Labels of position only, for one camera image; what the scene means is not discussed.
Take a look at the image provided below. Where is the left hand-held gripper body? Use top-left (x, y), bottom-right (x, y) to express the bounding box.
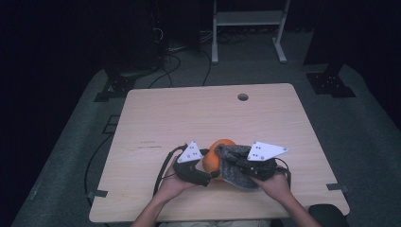
top-left (173, 140), bottom-right (212, 187)

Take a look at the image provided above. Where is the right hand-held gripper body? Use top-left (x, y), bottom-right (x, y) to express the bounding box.
top-left (241, 141), bottom-right (288, 182)

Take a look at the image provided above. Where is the orange plush toy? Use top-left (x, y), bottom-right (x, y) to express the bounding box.
top-left (201, 138), bottom-right (236, 181)

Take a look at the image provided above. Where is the person's left hand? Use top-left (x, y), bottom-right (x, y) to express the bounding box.
top-left (154, 162), bottom-right (199, 203)

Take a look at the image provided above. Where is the person's right hand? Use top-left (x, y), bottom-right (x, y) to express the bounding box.
top-left (250, 171), bottom-right (294, 204)

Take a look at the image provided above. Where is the grey tape strip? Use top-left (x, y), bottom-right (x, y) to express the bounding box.
top-left (325, 183), bottom-right (350, 194)
top-left (86, 188), bottom-right (109, 201)

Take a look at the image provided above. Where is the black stand base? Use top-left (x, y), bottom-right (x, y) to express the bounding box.
top-left (93, 62), bottom-right (159, 103)
top-left (305, 62), bottom-right (357, 98)

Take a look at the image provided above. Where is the white metal stand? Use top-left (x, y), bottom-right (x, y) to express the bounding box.
top-left (211, 0), bottom-right (291, 65)

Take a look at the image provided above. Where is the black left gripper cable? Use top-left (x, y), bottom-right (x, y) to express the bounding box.
top-left (152, 144), bottom-right (189, 197)

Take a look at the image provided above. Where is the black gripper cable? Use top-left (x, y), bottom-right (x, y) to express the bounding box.
top-left (275, 157), bottom-right (292, 187)
top-left (152, 144), bottom-right (189, 197)

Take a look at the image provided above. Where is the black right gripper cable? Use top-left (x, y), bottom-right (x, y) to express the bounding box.
top-left (275, 157), bottom-right (292, 187)

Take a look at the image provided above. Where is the long black floor cable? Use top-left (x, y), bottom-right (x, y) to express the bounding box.
top-left (83, 133), bottom-right (114, 206)

